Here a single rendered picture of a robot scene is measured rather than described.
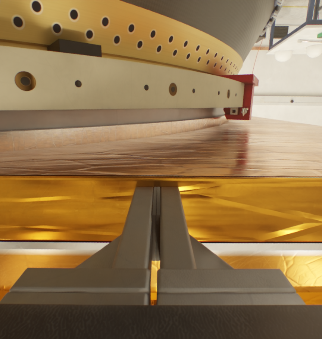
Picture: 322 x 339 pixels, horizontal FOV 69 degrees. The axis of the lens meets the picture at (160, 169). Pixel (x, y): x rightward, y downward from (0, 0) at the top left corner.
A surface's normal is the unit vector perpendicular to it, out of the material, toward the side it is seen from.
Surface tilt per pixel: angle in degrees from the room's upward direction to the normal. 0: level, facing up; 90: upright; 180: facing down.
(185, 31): 62
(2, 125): 90
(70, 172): 180
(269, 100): 90
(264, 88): 90
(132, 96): 90
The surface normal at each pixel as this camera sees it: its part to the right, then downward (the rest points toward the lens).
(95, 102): 0.62, 0.21
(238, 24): 0.74, 0.58
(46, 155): 0.00, -0.96
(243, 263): 0.00, 0.27
